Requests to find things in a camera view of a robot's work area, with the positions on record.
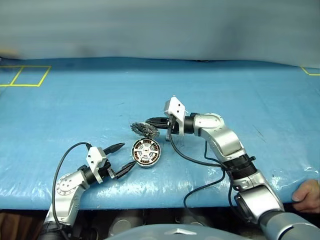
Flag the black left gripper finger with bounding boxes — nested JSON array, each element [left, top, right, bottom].
[[102, 142, 126, 156], [115, 160, 137, 180]]

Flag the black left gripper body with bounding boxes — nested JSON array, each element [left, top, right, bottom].
[[100, 159, 120, 180]]

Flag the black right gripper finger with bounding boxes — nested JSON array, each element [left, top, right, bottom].
[[145, 116, 169, 125], [149, 122, 169, 130]]

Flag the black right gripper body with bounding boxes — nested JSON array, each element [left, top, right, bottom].
[[165, 115, 185, 138]]

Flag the motor rotor disc with magnets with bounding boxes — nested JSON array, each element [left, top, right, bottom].
[[129, 121, 159, 139]]

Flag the bare person hand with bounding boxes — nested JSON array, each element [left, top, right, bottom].
[[291, 178, 320, 214]]

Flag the blue plastic table cover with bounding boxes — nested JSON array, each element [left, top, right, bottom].
[[0, 57, 320, 211]]

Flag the large grey rounded shape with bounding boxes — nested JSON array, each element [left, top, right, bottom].
[[109, 211, 146, 236]]

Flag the grey robot torso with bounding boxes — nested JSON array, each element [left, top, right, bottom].
[[104, 223, 241, 240]]

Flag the small grey rounded shape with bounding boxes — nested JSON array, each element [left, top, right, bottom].
[[179, 211, 209, 226]]

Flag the yellow tape double square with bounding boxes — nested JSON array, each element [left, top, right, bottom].
[[0, 65, 53, 88]]

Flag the yellow tape corner marking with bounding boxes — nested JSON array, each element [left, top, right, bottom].
[[300, 66, 320, 77]]

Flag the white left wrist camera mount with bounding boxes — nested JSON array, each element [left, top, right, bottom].
[[85, 146, 109, 185]]

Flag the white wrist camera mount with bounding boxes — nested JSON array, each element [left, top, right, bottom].
[[85, 146, 109, 185], [163, 95, 189, 137]]

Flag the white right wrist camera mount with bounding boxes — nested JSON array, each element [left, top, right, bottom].
[[163, 95, 189, 137]]

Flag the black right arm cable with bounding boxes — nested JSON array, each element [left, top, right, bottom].
[[167, 126, 251, 226]]

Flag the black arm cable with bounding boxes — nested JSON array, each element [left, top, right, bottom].
[[167, 126, 251, 226], [50, 141, 93, 240]]

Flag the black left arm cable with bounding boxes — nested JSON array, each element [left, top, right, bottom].
[[50, 141, 93, 240]]

